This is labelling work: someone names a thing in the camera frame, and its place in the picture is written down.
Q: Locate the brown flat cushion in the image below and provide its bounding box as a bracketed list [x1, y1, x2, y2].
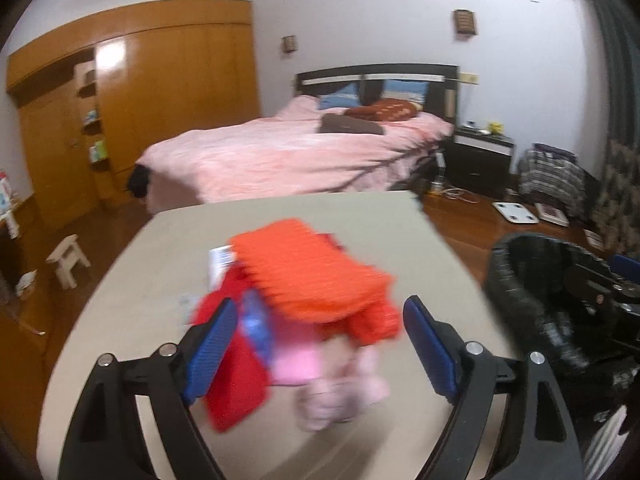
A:
[317, 114, 385, 136]

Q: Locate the pink woven gift bag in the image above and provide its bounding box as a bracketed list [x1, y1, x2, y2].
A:
[269, 318, 390, 432]

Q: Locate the dark patterned curtain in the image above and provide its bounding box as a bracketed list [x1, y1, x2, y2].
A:
[592, 0, 639, 259]

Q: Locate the orange foam net sleeve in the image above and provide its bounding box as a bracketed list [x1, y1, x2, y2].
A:
[231, 219, 400, 347]

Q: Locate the blue pillow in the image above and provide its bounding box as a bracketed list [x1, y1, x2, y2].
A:
[319, 82, 361, 110]
[381, 79, 430, 106]

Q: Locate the right blue pillow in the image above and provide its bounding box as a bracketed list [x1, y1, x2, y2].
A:
[381, 79, 430, 106]

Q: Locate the white bathroom scale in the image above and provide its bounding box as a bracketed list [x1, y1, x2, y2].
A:
[492, 202, 539, 226]

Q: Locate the small white wooden stool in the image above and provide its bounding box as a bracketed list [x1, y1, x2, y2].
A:
[46, 234, 91, 289]

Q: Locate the right wall lamp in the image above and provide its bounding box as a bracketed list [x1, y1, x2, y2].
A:
[452, 9, 477, 37]

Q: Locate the wooden wardrobe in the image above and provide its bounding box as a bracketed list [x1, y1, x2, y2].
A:
[6, 0, 260, 229]

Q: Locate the white charger cable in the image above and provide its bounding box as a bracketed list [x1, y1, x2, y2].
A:
[429, 186, 482, 205]

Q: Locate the yellow plush toy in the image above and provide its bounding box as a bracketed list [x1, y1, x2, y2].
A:
[488, 122, 504, 134]

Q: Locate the black nightstand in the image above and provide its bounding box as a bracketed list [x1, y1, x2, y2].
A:
[442, 128, 515, 198]

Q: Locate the plaid cloth covered chair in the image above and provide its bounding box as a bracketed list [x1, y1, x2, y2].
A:
[518, 148, 586, 218]

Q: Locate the left wall lamp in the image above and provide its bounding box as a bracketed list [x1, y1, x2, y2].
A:
[281, 35, 298, 54]

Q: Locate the left blue pillow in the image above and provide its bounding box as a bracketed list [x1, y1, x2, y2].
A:
[319, 82, 361, 110]

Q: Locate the red mesh net bag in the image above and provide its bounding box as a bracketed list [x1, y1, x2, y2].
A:
[191, 263, 270, 432]

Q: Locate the black bed headboard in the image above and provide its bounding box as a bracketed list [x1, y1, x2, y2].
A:
[294, 63, 460, 124]

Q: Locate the wall lamp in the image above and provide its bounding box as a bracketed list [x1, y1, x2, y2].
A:
[452, 9, 477, 37]
[281, 35, 298, 54]

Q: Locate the pink quilted bed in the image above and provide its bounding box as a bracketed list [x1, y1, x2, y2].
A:
[137, 96, 454, 214]

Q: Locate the white blue tissue box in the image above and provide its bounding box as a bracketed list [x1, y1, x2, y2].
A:
[208, 245, 236, 290]

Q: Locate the black lined trash bin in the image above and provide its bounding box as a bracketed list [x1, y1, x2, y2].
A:
[484, 232, 639, 418]

